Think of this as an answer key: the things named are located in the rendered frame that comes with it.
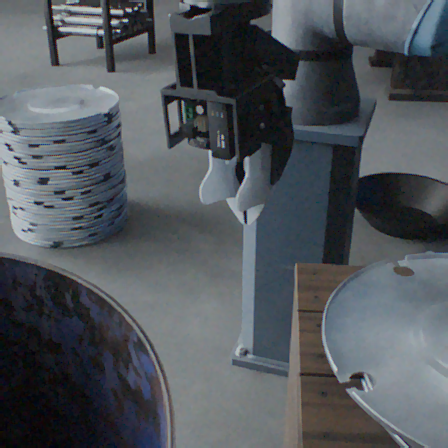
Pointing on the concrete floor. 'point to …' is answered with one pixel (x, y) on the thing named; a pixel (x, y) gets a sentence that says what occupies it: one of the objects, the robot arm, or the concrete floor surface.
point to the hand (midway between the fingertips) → (250, 208)
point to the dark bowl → (403, 204)
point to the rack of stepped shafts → (99, 24)
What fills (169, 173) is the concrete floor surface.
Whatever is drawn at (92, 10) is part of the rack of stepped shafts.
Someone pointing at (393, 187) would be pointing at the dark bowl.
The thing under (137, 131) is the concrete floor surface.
